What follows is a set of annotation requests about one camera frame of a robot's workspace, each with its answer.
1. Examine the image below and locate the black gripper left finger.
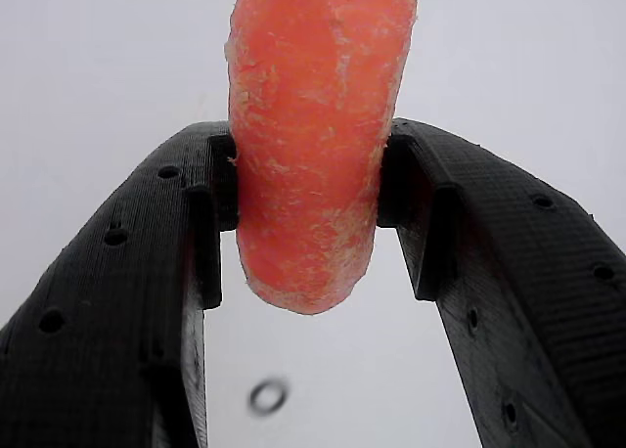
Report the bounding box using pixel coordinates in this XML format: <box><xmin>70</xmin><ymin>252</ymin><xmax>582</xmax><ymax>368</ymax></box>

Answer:
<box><xmin>0</xmin><ymin>120</ymin><xmax>240</xmax><ymax>448</ymax></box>

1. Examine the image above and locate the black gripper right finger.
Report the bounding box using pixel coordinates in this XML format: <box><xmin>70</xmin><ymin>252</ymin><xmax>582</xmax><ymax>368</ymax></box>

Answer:
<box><xmin>375</xmin><ymin>117</ymin><xmax>626</xmax><ymax>448</ymax></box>

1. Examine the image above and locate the small orange snack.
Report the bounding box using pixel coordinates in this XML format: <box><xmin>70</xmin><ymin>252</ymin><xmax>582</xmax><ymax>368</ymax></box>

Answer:
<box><xmin>223</xmin><ymin>0</ymin><xmax>423</xmax><ymax>317</ymax></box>

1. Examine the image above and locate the small black ring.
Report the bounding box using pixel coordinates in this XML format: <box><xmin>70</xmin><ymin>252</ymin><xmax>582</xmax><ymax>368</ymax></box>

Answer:
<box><xmin>248</xmin><ymin>378</ymin><xmax>290</xmax><ymax>415</ymax></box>

